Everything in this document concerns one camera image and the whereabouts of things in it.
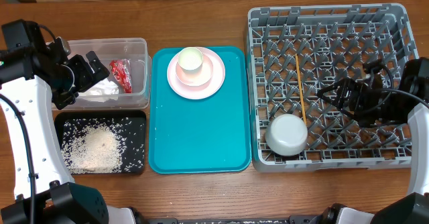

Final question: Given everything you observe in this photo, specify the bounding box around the white napkin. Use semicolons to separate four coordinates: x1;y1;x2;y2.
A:
78;78;119;103

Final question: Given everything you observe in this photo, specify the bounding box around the red snack wrapper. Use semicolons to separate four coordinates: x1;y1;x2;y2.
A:
109;59;133;93

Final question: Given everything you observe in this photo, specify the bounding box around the wooden chopstick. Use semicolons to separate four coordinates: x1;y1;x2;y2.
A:
294;54;307;126

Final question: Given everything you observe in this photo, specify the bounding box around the grey bowl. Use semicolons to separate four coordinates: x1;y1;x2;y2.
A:
265;114;308;156

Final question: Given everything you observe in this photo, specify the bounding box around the white rice heap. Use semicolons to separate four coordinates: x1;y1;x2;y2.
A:
60;116;145;174

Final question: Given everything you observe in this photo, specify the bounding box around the pale green cup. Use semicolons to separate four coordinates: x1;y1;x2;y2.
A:
178;47;204;73

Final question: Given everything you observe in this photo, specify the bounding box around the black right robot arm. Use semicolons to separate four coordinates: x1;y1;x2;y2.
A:
312;58;428;224

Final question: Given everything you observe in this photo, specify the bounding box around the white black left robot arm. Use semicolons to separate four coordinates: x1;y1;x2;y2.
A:
1;19;145;223

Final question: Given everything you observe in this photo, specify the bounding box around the clear plastic waste bin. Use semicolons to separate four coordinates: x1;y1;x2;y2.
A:
64;38;151;111

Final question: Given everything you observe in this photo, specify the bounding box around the grey plastic dish rack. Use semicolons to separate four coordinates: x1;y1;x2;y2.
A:
246;3;418;172

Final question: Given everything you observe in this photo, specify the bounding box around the black flat tray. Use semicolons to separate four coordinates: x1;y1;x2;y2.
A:
53;109;147;176

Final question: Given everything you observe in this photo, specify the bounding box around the pink round plate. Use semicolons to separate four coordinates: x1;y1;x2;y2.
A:
167;47;226;100

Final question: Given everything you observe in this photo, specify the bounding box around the teal plastic serving tray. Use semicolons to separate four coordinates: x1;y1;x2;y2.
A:
148;46;251;174

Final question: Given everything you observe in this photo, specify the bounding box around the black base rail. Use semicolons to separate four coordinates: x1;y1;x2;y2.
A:
148;215;321;224

